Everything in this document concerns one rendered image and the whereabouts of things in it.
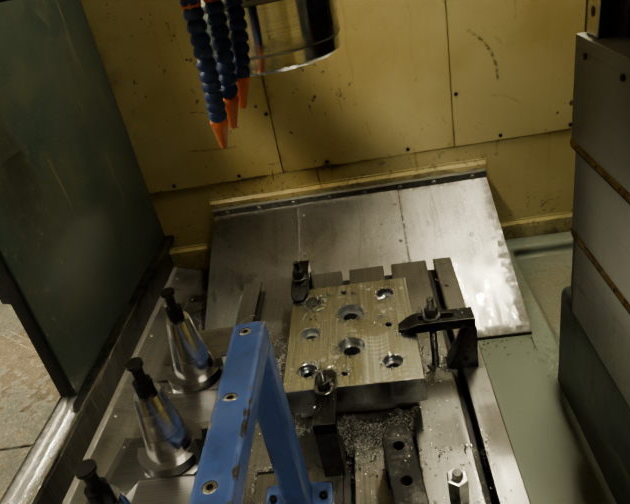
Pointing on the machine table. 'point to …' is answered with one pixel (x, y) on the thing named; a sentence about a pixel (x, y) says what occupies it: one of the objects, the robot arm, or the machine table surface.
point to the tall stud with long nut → (458, 486)
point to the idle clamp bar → (408, 481)
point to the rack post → (285, 445)
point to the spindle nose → (288, 33)
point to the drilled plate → (413, 370)
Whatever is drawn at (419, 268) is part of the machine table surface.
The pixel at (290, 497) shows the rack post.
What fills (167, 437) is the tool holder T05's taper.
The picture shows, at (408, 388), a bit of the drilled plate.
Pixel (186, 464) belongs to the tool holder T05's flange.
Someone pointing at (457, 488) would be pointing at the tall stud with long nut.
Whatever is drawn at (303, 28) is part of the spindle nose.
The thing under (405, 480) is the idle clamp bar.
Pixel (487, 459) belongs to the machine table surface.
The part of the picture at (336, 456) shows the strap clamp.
